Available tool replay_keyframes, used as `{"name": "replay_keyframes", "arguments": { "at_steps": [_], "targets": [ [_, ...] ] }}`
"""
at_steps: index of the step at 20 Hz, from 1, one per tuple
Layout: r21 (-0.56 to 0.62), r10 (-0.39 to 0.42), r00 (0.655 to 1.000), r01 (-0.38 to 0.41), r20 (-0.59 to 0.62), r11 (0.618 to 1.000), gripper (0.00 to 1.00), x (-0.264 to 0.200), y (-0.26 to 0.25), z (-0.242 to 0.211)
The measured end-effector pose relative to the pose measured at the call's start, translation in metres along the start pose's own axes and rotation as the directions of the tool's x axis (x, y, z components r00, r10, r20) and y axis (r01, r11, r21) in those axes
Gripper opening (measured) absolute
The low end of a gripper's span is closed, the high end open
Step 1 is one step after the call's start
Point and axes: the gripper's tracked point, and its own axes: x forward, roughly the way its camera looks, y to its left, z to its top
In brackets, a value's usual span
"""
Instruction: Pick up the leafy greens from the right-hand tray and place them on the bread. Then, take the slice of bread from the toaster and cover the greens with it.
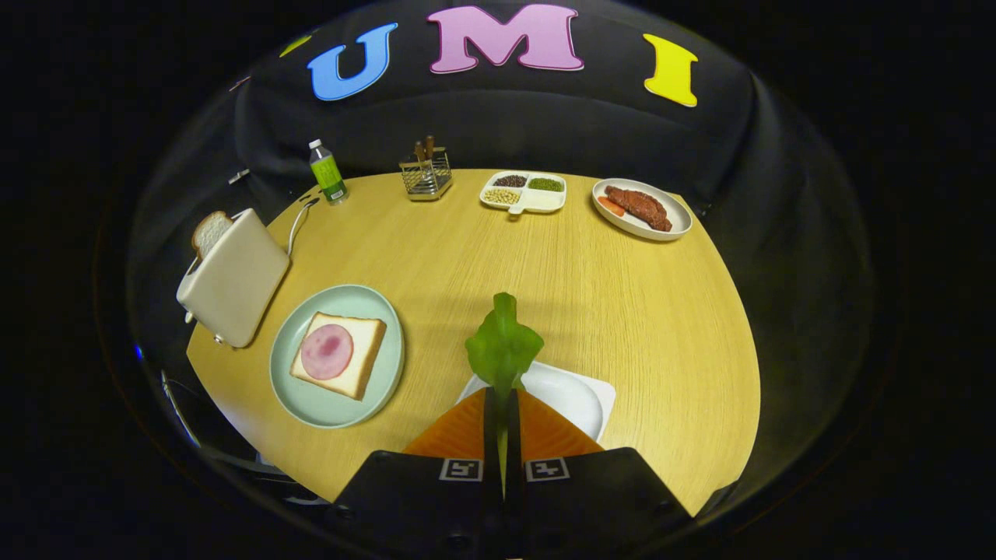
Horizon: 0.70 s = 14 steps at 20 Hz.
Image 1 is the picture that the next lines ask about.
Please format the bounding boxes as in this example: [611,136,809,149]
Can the white square plate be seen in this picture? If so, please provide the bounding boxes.
[458,361,617,443]

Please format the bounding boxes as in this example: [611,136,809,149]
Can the black backdrop cloth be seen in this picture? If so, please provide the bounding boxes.
[124,0,879,506]

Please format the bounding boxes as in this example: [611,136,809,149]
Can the pink ham slice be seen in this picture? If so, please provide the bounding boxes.
[300,324,355,381]

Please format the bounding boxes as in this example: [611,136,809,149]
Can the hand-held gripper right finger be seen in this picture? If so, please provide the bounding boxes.
[504,387,693,558]

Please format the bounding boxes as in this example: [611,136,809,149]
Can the wire utensil holder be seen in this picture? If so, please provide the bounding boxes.
[399,148,454,202]

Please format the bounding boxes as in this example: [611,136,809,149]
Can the white oval plate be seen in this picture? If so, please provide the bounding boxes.
[591,178,693,242]

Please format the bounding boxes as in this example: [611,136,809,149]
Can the pale green round plate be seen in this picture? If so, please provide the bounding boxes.
[269,284,405,429]

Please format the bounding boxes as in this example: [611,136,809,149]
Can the white toaster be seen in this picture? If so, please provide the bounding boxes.
[176,208,292,348]

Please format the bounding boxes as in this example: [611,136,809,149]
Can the white bread slice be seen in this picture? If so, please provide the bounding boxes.
[289,312,388,401]

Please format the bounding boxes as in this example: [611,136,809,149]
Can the toasted bread slice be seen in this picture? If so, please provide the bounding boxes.
[191,211,234,261]

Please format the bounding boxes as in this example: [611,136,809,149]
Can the green label drink bottle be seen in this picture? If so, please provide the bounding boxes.
[308,139,349,206]

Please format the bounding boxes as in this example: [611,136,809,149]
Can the green lettuce leaf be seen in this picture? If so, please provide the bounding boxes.
[465,292,545,491]

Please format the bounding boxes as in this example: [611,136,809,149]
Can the white divided dish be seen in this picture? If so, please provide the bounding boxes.
[479,170,567,216]

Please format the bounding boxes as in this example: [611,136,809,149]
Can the brown meat steak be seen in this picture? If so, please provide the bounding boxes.
[605,185,673,233]

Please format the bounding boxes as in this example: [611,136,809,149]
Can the white toaster cable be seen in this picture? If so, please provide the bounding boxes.
[286,197,321,257]

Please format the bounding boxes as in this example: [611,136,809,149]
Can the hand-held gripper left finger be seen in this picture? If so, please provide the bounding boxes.
[333,387,505,559]

